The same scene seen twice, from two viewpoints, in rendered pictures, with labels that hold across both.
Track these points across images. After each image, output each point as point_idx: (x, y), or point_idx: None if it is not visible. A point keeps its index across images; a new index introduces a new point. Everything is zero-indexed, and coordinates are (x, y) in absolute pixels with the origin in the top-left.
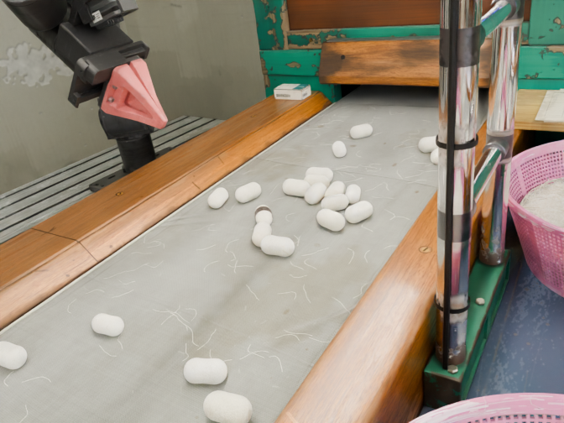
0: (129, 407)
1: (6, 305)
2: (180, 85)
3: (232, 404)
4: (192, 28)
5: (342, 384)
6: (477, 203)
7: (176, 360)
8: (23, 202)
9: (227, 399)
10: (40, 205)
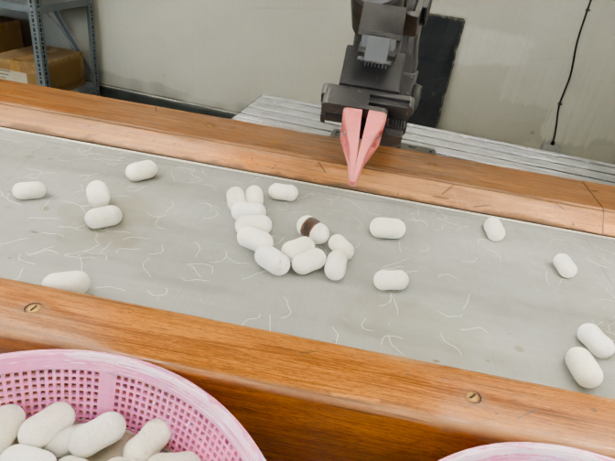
0: (526, 310)
1: (520, 207)
2: None
3: (588, 364)
4: None
5: None
6: None
7: (584, 322)
8: (597, 174)
9: (589, 359)
10: (607, 184)
